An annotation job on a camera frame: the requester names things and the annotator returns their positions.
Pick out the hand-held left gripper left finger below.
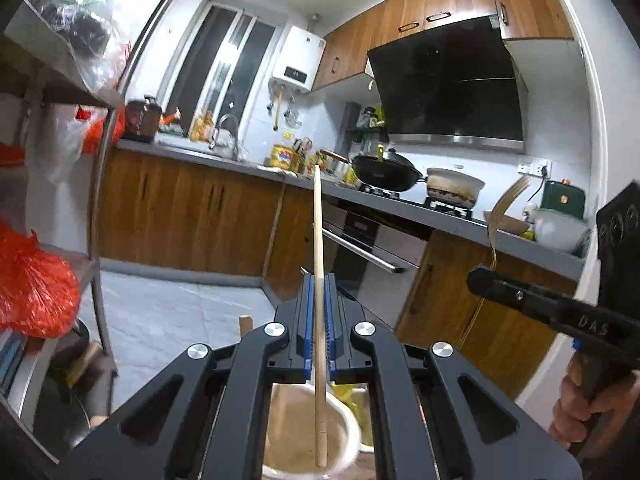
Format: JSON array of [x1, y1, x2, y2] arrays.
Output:
[[55, 270, 317, 480]]

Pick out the dark pressure cooker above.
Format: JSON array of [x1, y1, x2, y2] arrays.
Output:
[[122, 95, 163, 143]]

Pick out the built-in oven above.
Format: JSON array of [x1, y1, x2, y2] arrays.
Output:
[[315, 200, 428, 326]]

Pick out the black range hood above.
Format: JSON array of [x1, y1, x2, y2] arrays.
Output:
[[367, 15, 531, 153]]

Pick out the grey countertop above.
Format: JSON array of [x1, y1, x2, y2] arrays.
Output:
[[115, 139, 586, 281]]

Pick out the clear plastic bag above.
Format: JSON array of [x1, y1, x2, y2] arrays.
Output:
[[37, 0, 123, 106]]

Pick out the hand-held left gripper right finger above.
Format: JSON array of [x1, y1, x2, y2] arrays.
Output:
[[325, 272, 583, 480]]

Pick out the black wok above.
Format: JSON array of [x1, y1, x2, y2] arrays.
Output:
[[320, 147, 426, 192]]

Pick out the small red plastic bag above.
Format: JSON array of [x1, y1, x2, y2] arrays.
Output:
[[75, 105, 126, 156]]

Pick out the white plastic bag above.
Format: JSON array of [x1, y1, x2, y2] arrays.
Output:
[[40, 105, 108, 186]]

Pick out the black wall spice rack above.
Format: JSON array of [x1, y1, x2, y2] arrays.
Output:
[[345, 102, 391, 143]]

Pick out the metal shelf rack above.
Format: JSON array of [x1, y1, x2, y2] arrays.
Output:
[[0, 0, 171, 461]]

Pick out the black pan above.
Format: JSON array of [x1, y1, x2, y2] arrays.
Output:
[[30, 320, 116, 456]]

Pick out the large red plastic bag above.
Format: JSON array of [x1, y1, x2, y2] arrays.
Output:
[[0, 220, 82, 338]]

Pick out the green handled yellow spoon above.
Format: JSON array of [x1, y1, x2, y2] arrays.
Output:
[[332, 382, 373, 447]]

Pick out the knife and scissors holder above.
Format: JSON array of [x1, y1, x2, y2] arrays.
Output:
[[292, 137, 313, 173]]

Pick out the white metal bowl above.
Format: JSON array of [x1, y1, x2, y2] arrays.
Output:
[[532, 208, 591, 256]]

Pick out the person's right hand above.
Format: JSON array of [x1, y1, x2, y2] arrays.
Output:
[[550, 360, 601, 451]]

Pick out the kitchen window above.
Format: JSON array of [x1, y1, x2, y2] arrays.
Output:
[[165, 2, 278, 136]]

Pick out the yellow bottles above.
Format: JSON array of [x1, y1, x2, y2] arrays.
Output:
[[189, 110, 216, 142]]

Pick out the bent bamboo strips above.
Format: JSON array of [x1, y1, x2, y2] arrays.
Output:
[[485, 177, 533, 246]]

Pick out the metal faucet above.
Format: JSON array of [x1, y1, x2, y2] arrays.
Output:
[[209, 114, 241, 157]]

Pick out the white floral ceramic utensil holder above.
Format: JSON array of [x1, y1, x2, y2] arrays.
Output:
[[260, 382, 376, 480]]

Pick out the yellow tin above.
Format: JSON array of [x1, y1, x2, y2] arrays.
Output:
[[270, 144, 296, 170]]

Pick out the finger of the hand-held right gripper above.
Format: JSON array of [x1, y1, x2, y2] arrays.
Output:
[[467, 267, 613, 343]]

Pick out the white clay pot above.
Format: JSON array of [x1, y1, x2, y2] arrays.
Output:
[[426, 167, 486, 209]]

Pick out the wooden base cabinets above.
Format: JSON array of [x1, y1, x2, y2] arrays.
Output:
[[97, 147, 581, 401]]

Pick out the white water heater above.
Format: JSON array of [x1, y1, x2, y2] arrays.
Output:
[[270, 25, 327, 93]]

